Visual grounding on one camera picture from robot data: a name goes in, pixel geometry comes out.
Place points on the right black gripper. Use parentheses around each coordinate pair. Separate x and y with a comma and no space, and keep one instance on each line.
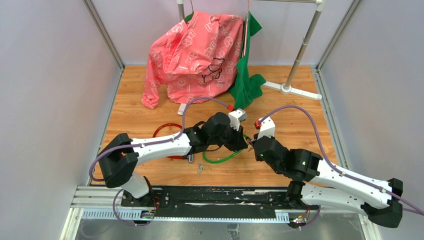
(258,157)

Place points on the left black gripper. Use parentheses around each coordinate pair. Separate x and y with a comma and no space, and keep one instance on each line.
(239,142)

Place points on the green cable lock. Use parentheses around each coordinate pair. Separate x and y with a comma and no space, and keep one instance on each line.
(218,160)

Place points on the red cable lock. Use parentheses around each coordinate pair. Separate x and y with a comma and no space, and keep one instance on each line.
(189,158)

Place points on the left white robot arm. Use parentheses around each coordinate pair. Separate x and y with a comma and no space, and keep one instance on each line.
(123,154)

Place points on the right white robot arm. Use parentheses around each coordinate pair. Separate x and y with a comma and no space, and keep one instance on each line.
(315,182)

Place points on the green cloth garment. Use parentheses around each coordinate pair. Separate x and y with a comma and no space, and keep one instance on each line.
(246,87)

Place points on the white metal clothes rack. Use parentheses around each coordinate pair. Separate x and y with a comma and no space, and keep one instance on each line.
(286,88)

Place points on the pink patterned jacket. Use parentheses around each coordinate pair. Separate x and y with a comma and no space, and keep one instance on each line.
(195,59)

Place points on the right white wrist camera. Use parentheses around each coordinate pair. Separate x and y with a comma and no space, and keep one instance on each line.
(266,128)

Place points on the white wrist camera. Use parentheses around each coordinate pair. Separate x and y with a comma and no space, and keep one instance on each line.
(236,117)
(266,128)

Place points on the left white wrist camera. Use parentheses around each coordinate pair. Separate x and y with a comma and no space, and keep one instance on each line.
(236,117)

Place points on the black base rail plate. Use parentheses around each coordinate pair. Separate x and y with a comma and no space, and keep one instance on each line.
(215,202)

